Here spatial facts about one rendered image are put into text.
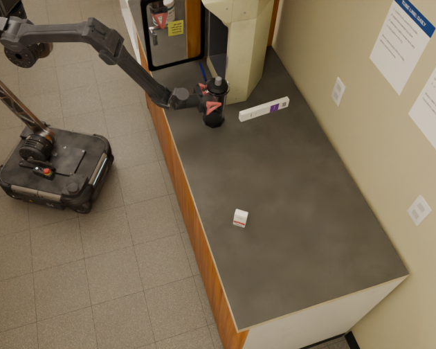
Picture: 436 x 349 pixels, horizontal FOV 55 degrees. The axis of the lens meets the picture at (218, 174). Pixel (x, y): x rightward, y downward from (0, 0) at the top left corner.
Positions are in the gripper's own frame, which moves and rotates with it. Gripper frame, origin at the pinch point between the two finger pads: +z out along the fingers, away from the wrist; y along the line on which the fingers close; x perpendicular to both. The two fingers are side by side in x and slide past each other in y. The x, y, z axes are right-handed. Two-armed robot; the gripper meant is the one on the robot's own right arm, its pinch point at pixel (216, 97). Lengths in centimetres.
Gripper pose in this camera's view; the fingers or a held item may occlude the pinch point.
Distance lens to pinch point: 189.9
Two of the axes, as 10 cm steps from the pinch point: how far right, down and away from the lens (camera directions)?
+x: -1.2, 5.7, 8.2
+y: -3.2, -8.0, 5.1
